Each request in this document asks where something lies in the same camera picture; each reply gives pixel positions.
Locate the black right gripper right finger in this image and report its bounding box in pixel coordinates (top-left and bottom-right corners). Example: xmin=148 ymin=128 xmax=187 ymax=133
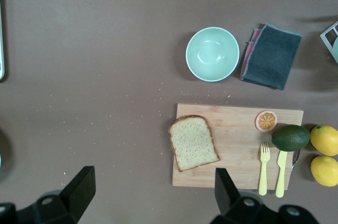
xmin=214 ymin=167 xmax=278 ymax=224

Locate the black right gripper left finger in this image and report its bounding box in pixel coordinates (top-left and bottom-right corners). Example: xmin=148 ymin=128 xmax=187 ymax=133
xmin=31 ymin=165 xmax=96 ymax=224

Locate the bread slice sandwich lid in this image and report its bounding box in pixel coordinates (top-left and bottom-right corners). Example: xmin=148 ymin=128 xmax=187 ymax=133
xmin=168 ymin=114 xmax=221 ymax=173

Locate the pale yellow plastic fork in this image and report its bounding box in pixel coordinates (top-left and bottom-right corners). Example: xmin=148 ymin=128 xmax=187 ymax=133
xmin=258 ymin=143 xmax=271 ymax=197

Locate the wooden cutting board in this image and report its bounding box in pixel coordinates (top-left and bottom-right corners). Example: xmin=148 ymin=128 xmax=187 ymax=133
xmin=172 ymin=102 xmax=304 ymax=190

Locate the pale yellow plastic knife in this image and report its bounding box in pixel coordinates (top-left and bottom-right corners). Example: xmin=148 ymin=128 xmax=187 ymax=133
xmin=275 ymin=150 xmax=288 ymax=198

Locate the metal peeler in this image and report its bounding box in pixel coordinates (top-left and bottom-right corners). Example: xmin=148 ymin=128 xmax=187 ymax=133
xmin=290 ymin=148 xmax=302 ymax=172

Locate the orange slice toy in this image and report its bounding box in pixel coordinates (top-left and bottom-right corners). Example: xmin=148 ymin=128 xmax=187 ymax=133
xmin=254 ymin=110 xmax=278 ymax=132

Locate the green avocado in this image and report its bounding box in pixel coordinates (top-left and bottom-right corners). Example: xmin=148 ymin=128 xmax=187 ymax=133
xmin=271 ymin=124 xmax=311 ymax=152

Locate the yellow lemon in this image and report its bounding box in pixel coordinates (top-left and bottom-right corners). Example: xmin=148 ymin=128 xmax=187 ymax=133
xmin=309 ymin=125 xmax=338 ymax=156
xmin=310 ymin=155 xmax=338 ymax=187

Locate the pale green bowl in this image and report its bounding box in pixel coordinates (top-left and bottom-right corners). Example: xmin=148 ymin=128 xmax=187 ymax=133
xmin=185 ymin=26 xmax=240 ymax=82

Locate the dark grey folded cloth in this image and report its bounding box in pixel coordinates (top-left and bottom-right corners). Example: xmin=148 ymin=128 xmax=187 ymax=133
xmin=240 ymin=23 xmax=303 ymax=91

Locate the pink folded cloth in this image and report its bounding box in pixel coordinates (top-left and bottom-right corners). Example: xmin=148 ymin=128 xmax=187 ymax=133
xmin=244 ymin=27 xmax=265 ymax=74

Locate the cream tray with bear print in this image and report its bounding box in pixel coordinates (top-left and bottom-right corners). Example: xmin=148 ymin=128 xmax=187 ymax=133
xmin=0 ymin=0 xmax=5 ymax=81

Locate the pale green cup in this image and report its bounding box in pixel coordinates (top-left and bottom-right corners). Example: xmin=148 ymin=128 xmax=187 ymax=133
xmin=332 ymin=36 xmax=338 ymax=65

